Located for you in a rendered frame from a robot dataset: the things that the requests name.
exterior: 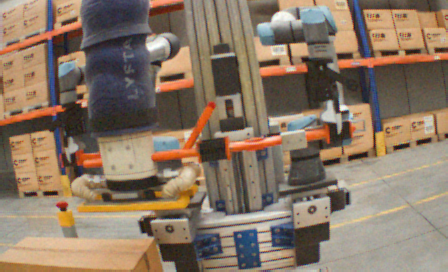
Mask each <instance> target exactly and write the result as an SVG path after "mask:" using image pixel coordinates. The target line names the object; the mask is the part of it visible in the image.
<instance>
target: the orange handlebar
mask: <svg viewBox="0 0 448 272"><path fill-rule="evenodd" d="M324 137H326V133H325V130H324V129H320V130H313V131H306V136H305V138H306V140H312V139H319V138H324ZM281 142H282V141H281V135H280V136H273V137H265V138H264V136H258V137H252V138H246V139H245V140H243V141H236V142H230V144H229V151H230V152H234V151H242V150H246V152H249V151H256V150H263V149H265V147H271V146H278V145H281ZM190 157H197V150H196V147H193V148H192V149H188V150H182V149H178V150H171V151H164V152H160V151H157V152H155V153H153V154H152V155H151V160H152V161H153V162H155V161H162V160H169V159H170V160H175V159H183V158H190ZM80 159H81V161H83V160H85V161H84V162H83V165H84V167H86V168H95V167H103V162H102V157H101V152H98V153H92V154H90V153H87V154H82V155H80Z"/></svg>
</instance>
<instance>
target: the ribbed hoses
mask: <svg viewBox="0 0 448 272"><path fill-rule="evenodd" d="M88 175H90V174H86V175H83V176H82V177H79V178H76V180H74V181H73V182H72V184H71V190H72V193H73V194H74V195H76V196H77V197H79V198H82V199H84V200H86V202H88V203H92V202H93V201H94V199H95V198H96V196H97V195H95V194H94V192H91V190H90V189H91V188H92V185H90V182H89V179H90V178H89V179H88V178H87V176H88ZM200 175H201V169H200V167H199V166H198V165H195V164H192V165H188V166H184V167H182V168H180V169H179V171H178V178H177V177H176V179H172V180H169V181H168V184H166V185H165V187H164V188H163V189H162V192H161V195H162V196H163V197H164V198H166V199H168V200H169V199H173V198H175V197H176V196H177V195H178V193H179V192H182V191H183V190H184V191H186V189H190V188H191V187H193V185H194V182H195V180H196V178H198V177H200ZM88 177H89V176H88ZM89 188H90V189H89Z"/></svg>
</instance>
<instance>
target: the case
mask: <svg viewBox="0 0 448 272"><path fill-rule="evenodd" d="M0 272H164V269H163V267H162V265H161V260H160V255H159V253H158V251H157V245H156V241H155V238H150V239H147V238H144V239H140V238H137V239H126V238H125V239H120V238H119V239H103V238H102V239H98V238H97V239H93V238H91V239H88V238H86V239H84V238H81V239H79V238H76V239H75V238H57V237H56V238H53V237H52V238H50V237H47V238H46V237H43V238H42V237H27V238H25V239H24V240H22V241H21V242H20V243H18V244H17V245H14V246H13V247H12V248H11V249H9V250H8V251H6V252H5V253H3V254H2V255H0Z"/></svg>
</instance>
